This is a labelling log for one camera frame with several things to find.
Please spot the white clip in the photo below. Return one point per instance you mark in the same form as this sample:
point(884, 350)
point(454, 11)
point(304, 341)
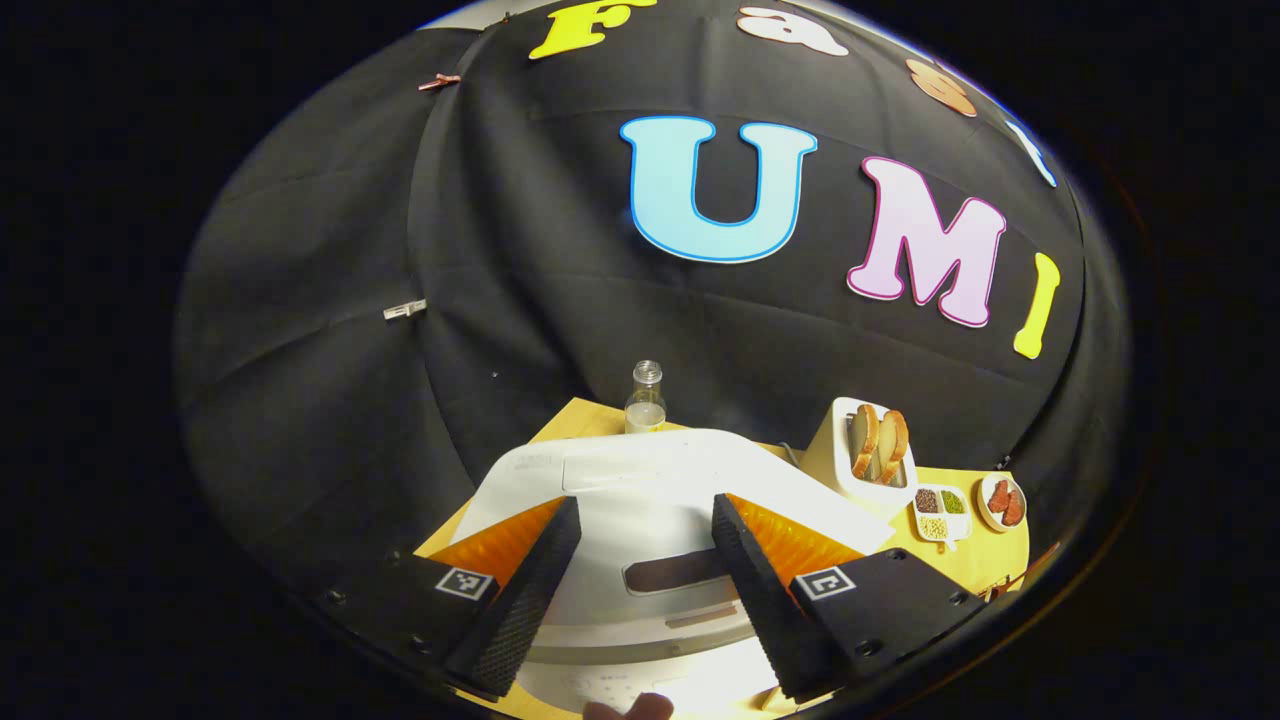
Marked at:
point(404, 309)

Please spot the red meat piece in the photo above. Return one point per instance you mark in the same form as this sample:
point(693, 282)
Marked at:
point(999, 497)
point(1014, 508)

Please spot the small clear glass bottle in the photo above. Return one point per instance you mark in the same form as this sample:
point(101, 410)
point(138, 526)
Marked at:
point(646, 400)

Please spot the pink clip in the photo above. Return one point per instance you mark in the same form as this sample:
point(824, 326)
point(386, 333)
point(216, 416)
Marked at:
point(440, 81)

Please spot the white toaster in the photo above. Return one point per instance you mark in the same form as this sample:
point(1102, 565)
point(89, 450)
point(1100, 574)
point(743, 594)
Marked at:
point(825, 450)

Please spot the round white plate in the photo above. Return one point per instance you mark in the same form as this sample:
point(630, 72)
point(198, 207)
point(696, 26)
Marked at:
point(983, 500)

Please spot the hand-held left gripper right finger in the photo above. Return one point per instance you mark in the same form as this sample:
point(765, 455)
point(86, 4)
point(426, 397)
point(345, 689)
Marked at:
point(765, 610)

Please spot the white divided bean dish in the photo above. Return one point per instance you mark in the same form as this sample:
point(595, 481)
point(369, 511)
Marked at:
point(940, 512)

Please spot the white rice cooker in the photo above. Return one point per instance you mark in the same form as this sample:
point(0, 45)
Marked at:
point(650, 480)

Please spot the toast bread slice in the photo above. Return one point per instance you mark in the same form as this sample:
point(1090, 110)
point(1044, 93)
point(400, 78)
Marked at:
point(893, 447)
point(864, 440)

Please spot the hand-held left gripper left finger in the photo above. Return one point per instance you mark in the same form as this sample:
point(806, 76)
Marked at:
point(520, 610)

